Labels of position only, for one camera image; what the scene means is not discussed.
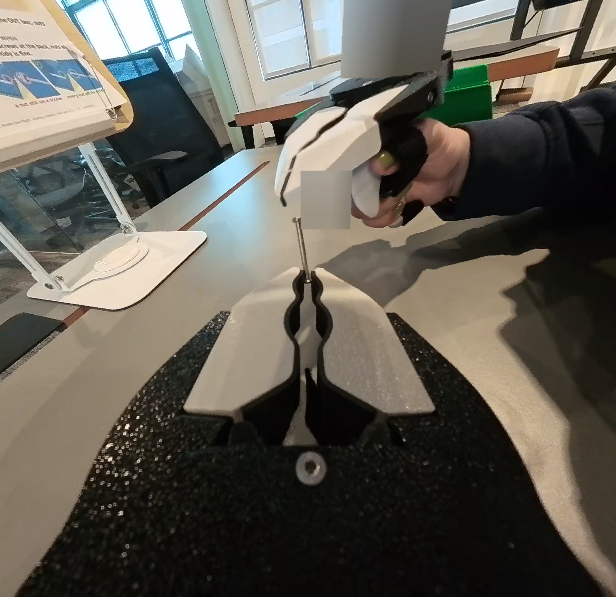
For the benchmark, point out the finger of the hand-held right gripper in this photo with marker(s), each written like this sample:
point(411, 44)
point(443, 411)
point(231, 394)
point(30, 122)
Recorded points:
point(346, 145)
point(301, 133)

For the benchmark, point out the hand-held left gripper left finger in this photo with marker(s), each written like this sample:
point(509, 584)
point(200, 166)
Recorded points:
point(245, 351)

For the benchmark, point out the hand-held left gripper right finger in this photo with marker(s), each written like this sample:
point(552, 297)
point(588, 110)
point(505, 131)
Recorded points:
point(370, 356)

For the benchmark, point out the green plastic bin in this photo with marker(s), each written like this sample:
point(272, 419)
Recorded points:
point(471, 97)

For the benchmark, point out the long metal screw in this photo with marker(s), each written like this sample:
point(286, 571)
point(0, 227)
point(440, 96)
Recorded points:
point(302, 250)

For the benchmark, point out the person's right forearm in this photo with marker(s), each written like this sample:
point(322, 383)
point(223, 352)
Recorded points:
point(529, 149)

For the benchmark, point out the grey desk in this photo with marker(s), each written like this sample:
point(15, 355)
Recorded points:
point(120, 366)

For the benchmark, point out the person's right hand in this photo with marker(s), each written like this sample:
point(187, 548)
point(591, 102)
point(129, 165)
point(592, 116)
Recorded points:
point(445, 164)

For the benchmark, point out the brown edged table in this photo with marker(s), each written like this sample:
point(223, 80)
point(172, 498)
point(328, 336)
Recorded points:
point(519, 61)

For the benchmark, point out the white cardboard box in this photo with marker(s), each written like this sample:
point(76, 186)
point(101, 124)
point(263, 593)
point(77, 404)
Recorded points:
point(204, 92)

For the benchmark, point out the paned window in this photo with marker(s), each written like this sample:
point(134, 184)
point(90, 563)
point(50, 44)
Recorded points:
point(134, 15)
point(288, 24)

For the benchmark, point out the black monitor stand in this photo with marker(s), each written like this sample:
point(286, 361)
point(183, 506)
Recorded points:
point(522, 20)

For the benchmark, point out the white document stand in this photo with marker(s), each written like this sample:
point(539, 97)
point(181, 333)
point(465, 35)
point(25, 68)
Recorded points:
point(159, 265)

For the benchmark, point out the black office chair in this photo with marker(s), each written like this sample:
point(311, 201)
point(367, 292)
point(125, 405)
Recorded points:
point(163, 121)

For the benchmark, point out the printed instruction sheet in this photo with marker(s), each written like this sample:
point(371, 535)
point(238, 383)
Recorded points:
point(43, 77)

